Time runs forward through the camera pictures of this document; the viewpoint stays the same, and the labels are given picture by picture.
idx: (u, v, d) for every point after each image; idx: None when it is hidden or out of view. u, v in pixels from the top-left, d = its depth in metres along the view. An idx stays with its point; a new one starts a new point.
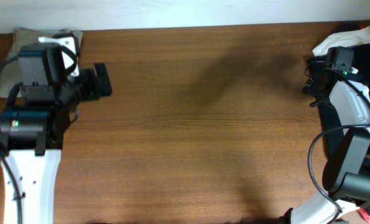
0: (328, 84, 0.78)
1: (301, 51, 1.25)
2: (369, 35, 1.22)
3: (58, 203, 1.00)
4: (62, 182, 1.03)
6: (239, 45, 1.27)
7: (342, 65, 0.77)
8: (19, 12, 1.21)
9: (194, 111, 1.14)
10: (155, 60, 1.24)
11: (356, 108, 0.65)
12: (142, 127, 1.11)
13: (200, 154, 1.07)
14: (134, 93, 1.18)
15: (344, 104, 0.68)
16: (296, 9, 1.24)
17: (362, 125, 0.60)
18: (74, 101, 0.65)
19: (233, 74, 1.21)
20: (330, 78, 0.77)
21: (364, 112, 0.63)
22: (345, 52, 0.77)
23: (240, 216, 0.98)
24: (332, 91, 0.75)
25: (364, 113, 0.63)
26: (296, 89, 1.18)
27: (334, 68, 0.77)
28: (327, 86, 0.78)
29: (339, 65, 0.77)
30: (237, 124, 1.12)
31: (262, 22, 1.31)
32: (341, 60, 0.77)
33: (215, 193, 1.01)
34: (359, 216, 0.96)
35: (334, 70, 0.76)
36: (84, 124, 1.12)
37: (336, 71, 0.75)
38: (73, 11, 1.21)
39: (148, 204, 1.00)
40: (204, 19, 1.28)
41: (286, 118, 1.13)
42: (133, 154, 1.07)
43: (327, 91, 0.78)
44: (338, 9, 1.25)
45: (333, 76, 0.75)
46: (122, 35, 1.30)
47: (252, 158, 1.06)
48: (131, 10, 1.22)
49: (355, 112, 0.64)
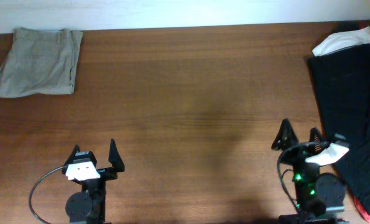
0: (296, 181, 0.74)
1: (300, 51, 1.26)
2: (369, 35, 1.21)
3: (58, 203, 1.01)
4: (61, 182, 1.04)
6: (238, 46, 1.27)
7: (320, 186, 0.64)
8: (17, 11, 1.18)
9: (194, 110, 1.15)
10: (155, 60, 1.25)
11: (329, 208, 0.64)
12: (142, 128, 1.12)
13: (199, 154, 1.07)
14: (134, 93, 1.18)
15: (310, 204, 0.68)
16: (298, 10, 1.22)
17: (324, 218, 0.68)
18: (103, 200, 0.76)
19: (232, 74, 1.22)
20: (294, 152, 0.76)
21: (335, 211, 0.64)
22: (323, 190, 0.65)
23: (240, 216, 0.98)
24: (308, 202, 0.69)
25: (334, 209, 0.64)
26: (295, 89, 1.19)
27: (302, 156, 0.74)
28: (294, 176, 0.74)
29: (317, 185, 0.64)
30: (237, 124, 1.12)
31: (263, 22, 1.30)
32: (321, 193, 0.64)
33: (215, 193, 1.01)
34: (359, 216, 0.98)
35: (301, 158, 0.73)
36: (84, 124, 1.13)
37: (311, 170, 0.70)
38: (72, 10, 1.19)
39: (147, 204, 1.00)
40: (204, 20, 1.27)
41: (286, 117, 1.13)
42: (133, 154, 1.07)
43: (306, 193, 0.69)
44: (340, 9, 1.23)
45: (303, 174, 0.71)
46: (122, 35, 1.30)
47: (250, 158, 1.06)
48: (131, 10, 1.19)
49: (322, 209, 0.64)
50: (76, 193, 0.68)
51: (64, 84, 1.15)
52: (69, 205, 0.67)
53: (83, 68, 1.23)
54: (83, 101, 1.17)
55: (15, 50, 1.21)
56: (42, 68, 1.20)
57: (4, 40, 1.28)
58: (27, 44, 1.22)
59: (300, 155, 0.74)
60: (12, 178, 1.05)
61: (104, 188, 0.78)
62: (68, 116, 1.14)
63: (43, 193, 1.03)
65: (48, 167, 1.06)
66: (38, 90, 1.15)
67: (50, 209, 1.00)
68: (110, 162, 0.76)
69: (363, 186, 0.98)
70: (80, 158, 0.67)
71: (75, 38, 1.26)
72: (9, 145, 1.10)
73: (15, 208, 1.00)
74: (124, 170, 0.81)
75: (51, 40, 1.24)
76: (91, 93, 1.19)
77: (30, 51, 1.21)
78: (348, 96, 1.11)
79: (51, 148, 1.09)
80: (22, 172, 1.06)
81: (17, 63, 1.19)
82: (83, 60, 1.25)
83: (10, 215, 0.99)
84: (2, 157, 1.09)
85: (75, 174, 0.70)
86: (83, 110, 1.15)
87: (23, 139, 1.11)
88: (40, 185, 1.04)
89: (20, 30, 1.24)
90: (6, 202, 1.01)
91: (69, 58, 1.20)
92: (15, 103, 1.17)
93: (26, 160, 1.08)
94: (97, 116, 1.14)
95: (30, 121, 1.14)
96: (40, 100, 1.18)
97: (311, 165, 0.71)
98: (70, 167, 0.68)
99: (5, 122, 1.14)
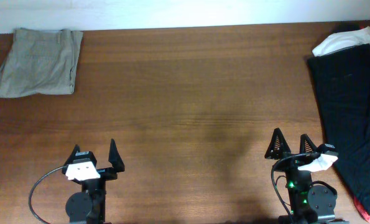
0: (290, 188, 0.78)
1: (301, 51, 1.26)
2: (369, 35, 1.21)
3: (58, 203, 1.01)
4: (61, 182, 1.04)
6: (239, 46, 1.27)
7: (311, 195, 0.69)
8: (17, 12, 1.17)
9: (194, 111, 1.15)
10: (155, 60, 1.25)
11: (320, 216, 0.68)
12: (142, 128, 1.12)
13: (199, 154, 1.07)
14: (134, 93, 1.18)
15: (303, 211, 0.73)
16: (298, 10, 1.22)
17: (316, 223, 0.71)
18: (103, 200, 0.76)
19: (233, 74, 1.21)
20: (286, 163, 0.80)
21: (326, 219, 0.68)
22: (317, 196, 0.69)
23: (240, 216, 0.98)
24: (301, 209, 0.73)
25: (325, 217, 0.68)
26: (296, 89, 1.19)
27: (294, 165, 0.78)
28: (287, 183, 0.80)
29: (309, 195, 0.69)
30: (237, 124, 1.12)
31: (263, 22, 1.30)
32: (313, 202, 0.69)
33: (215, 193, 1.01)
34: (359, 216, 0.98)
35: (293, 168, 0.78)
36: (84, 124, 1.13)
37: (302, 178, 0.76)
38: (72, 11, 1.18)
39: (148, 204, 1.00)
40: (205, 20, 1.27)
41: (287, 118, 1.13)
42: (133, 154, 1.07)
43: (300, 200, 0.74)
44: (341, 10, 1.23)
45: (295, 183, 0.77)
46: (122, 35, 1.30)
47: (250, 158, 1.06)
48: (131, 10, 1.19)
49: (314, 217, 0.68)
50: (76, 193, 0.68)
51: (64, 84, 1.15)
52: (68, 205, 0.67)
53: (83, 69, 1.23)
54: (83, 101, 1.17)
55: (15, 50, 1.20)
56: (42, 69, 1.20)
57: (4, 41, 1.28)
58: (27, 45, 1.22)
59: (292, 164, 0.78)
60: (12, 178, 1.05)
61: (104, 189, 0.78)
62: (68, 116, 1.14)
63: (43, 193, 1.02)
65: (48, 167, 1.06)
66: (38, 90, 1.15)
67: (50, 209, 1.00)
68: (110, 162, 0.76)
69: (363, 186, 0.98)
70: (79, 158, 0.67)
71: (75, 38, 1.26)
72: (10, 145, 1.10)
73: (15, 208, 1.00)
74: (124, 170, 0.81)
75: (51, 40, 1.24)
76: (91, 93, 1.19)
77: (30, 52, 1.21)
78: (348, 95, 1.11)
79: (52, 148, 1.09)
80: (22, 172, 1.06)
81: (17, 63, 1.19)
82: (84, 60, 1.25)
83: (10, 215, 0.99)
84: (2, 157, 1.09)
85: (75, 173, 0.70)
86: (83, 110, 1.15)
87: (23, 139, 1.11)
88: (40, 185, 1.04)
89: (20, 30, 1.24)
90: (6, 202, 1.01)
91: (69, 58, 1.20)
92: (15, 103, 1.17)
93: (26, 159, 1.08)
94: (97, 116, 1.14)
95: (31, 121, 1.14)
96: (40, 100, 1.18)
97: (303, 174, 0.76)
98: (69, 167, 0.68)
99: (5, 122, 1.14)
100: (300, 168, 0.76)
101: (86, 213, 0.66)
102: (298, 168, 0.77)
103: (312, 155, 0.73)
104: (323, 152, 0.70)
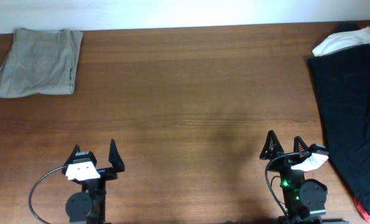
0: (285, 186, 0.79)
1: (300, 52, 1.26)
2: (368, 35, 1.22)
3: (58, 203, 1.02)
4: (63, 182, 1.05)
6: (238, 46, 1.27)
7: (303, 192, 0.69)
8: (17, 12, 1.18)
9: (194, 110, 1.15)
10: (155, 60, 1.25)
11: (312, 211, 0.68)
12: (142, 127, 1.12)
13: (199, 154, 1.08)
14: (134, 93, 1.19)
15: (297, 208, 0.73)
16: (298, 10, 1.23)
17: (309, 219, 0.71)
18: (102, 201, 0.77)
19: (232, 74, 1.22)
20: (280, 162, 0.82)
21: (318, 214, 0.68)
22: (309, 193, 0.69)
23: (240, 216, 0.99)
24: (295, 206, 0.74)
25: (316, 212, 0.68)
26: (295, 89, 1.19)
27: (287, 164, 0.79)
28: (282, 182, 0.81)
29: (301, 191, 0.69)
30: (237, 124, 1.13)
31: (263, 22, 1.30)
32: (305, 199, 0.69)
33: (215, 193, 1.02)
34: (359, 216, 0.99)
35: (286, 167, 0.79)
36: (84, 124, 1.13)
37: (296, 177, 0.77)
38: (73, 11, 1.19)
39: (148, 204, 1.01)
40: (205, 20, 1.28)
41: (286, 118, 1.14)
42: (133, 154, 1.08)
43: (293, 197, 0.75)
44: (340, 10, 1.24)
45: (289, 181, 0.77)
46: (122, 35, 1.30)
47: (250, 158, 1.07)
48: (131, 10, 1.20)
49: (306, 213, 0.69)
50: (76, 193, 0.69)
51: (64, 84, 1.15)
52: (68, 205, 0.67)
53: (83, 69, 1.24)
54: (84, 101, 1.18)
55: (15, 50, 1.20)
56: (43, 68, 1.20)
57: (5, 41, 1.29)
58: (28, 44, 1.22)
59: (285, 163, 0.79)
60: (13, 178, 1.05)
61: (104, 188, 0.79)
62: (69, 116, 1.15)
63: (43, 193, 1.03)
65: (48, 167, 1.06)
66: (38, 90, 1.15)
67: (50, 209, 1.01)
68: (111, 162, 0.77)
69: (362, 186, 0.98)
70: (79, 158, 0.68)
71: (76, 38, 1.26)
72: (10, 145, 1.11)
73: (15, 208, 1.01)
74: (124, 170, 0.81)
75: (51, 40, 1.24)
76: (91, 93, 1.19)
77: (30, 51, 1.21)
78: (347, 95, 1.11)
79: (53, 148, 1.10)
80: (22, 172, 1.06)
81: (17, 63, 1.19)
82: (84, 60, 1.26)
83: (10, 215, 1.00)
84: (2, 157, 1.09)
85: (75, 173, 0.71)
86: (83, 110, 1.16)
87: (23, 139, 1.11)
88: (41, 185, 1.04)
89: (21, 30, 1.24)
90: (7, 203, 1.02)
91: (69, 58, 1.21)
92: (15, 103, 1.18)
93: (27, 160, 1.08)
94: (97, 116, 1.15)
95: (32, 121, 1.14)
96: (40, 100, 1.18)
97: (296, 173, 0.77)
98: (69, 167, 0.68)
99: (5, 123, 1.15)
100: (293, 167, 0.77)
101: (86, 213, 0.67)
102: (291, 167, 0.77)
103: (304, 154, 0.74)
104: (314, 151, 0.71)
